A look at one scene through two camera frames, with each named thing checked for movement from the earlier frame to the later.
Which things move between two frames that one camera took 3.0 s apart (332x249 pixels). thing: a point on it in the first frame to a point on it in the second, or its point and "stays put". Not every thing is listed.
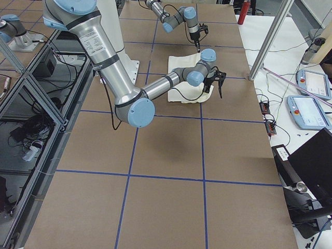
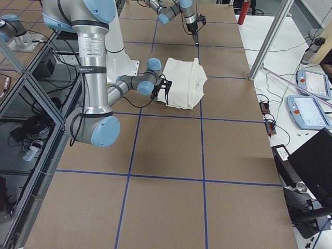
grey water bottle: (310, 53) stays put
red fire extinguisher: (244, 12) stays put
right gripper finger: (220, 82) to (167, 91)
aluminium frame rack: (38, 105) stays put
